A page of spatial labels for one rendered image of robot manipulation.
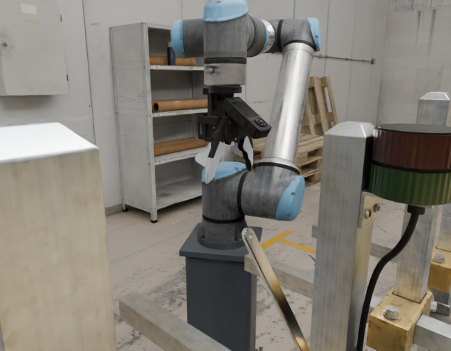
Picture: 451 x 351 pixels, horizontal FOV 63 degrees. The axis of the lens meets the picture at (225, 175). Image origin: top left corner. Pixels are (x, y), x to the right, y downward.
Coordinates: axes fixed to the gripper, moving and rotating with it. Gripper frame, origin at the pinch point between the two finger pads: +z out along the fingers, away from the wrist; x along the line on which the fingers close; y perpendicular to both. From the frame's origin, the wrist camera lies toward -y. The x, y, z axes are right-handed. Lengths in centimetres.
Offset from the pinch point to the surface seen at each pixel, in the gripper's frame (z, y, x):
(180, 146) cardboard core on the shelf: 38, 195, -159
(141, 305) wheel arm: 7.7, -14.4, 36.0
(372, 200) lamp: -12, -42, 32
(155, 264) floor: 94, 124, -71
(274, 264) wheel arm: 9.9, -19.5, 11.6
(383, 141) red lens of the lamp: -18, -43, 35
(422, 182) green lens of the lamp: -15, -46, 35
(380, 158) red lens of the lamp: -16, -43, 35
